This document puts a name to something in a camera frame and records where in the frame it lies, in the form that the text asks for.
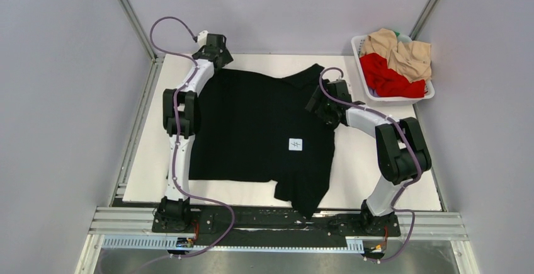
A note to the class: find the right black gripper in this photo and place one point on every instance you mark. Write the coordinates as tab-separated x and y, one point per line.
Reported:
327	119

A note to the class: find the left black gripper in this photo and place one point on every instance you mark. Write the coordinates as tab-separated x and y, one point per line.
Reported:
226	57

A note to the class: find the black t shirt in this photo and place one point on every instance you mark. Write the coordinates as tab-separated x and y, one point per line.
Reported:
255	128

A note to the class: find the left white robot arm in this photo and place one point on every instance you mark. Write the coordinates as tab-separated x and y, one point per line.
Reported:
181	121

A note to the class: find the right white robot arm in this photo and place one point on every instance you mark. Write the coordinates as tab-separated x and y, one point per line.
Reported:
402	153

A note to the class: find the white laundry basket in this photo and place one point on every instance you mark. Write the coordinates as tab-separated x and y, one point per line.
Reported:
361	90

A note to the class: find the red t shirt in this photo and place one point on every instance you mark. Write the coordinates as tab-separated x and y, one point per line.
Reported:
386	82

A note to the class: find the beige t shirt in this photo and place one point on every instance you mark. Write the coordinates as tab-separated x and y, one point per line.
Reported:
411	60

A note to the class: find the green garment in basket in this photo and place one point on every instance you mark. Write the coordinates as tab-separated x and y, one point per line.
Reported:
402	37

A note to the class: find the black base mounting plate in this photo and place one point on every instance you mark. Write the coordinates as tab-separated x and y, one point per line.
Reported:
213	224

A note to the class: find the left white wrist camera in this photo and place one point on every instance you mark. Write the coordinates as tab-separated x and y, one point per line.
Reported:
201	38

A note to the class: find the left aluminium corner post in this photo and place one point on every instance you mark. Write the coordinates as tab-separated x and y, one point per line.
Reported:
141	34

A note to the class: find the aluminium corner post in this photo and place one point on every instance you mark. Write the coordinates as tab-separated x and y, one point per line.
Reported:
422	19
141	34

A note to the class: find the right aluminium corner post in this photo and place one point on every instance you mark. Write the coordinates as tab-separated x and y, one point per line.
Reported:
422	19

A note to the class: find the aluminium front frame rail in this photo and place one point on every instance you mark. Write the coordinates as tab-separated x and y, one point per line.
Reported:
138	221

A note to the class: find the white slotted cable duct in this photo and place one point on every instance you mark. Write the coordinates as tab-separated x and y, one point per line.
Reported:
180	244

